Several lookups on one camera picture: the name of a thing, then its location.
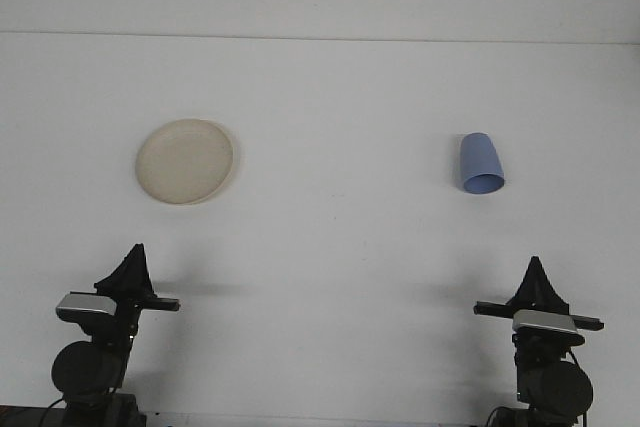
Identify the pale round plate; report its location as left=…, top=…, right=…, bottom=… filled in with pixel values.
left=134, top=117, right=240, bottom=207

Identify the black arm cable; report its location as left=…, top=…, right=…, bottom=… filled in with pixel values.
left=42, top=396, right=69, bottom=427

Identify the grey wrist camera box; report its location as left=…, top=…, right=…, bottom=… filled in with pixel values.
left=54, top=293, right=120, bottom=322
left=511, top=309, right=582, bottom=335

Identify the pale blue cup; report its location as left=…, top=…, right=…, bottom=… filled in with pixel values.
left=458, top=132, right=505, bottom=196

